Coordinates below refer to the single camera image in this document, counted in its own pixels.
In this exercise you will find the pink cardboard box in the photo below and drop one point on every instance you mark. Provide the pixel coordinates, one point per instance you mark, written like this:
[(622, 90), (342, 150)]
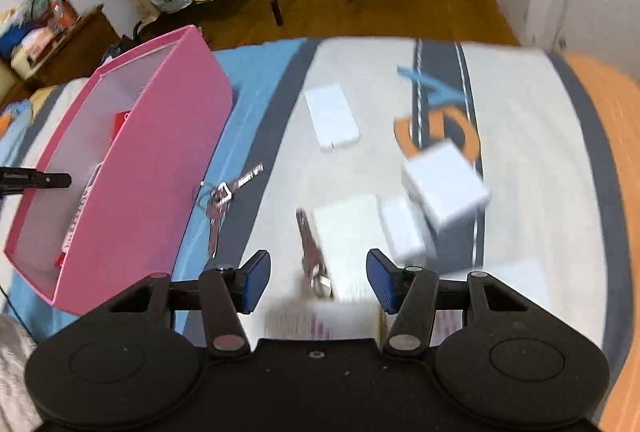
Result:
[(150, 162)]

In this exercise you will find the clutter on dresser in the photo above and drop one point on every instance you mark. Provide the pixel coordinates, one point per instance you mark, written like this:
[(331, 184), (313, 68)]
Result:
[(35, 32)]

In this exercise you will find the black bag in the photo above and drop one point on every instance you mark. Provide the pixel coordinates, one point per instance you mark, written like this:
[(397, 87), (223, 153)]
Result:
[(119, 48)]

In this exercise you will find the small white power adapter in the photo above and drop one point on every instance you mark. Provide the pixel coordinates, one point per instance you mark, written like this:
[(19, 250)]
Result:
[(404, 228)]

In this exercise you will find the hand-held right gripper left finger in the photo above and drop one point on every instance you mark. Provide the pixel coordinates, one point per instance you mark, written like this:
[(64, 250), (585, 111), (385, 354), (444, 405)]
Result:
[(256, 281)]

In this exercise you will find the wooden dresser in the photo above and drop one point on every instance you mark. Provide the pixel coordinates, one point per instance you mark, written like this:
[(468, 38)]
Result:
[(75, 47)]

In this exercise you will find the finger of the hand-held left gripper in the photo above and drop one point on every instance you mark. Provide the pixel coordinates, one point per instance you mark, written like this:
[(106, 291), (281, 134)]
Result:
[(40, 180)]

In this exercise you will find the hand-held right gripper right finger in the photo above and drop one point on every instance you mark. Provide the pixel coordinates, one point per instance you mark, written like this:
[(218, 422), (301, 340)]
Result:
[(380, 282)]

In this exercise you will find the white cube box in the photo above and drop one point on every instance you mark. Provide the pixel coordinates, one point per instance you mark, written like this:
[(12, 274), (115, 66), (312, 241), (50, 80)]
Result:
[(445, 187)]

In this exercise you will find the large white power adapter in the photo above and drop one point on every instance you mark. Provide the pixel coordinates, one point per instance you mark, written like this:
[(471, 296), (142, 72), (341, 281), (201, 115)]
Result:
[(350, 234)]

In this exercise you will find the striped printed blanket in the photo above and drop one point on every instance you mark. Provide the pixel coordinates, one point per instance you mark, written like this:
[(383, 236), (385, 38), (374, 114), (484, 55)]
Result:
[(525, 137)]

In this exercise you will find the white instruction booklet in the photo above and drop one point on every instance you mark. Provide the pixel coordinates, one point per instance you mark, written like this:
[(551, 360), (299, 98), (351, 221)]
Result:
[(320, 319)]

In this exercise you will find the grey fuzzy blanket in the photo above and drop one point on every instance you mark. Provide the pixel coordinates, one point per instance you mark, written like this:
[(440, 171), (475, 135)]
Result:
[(15, 362)]

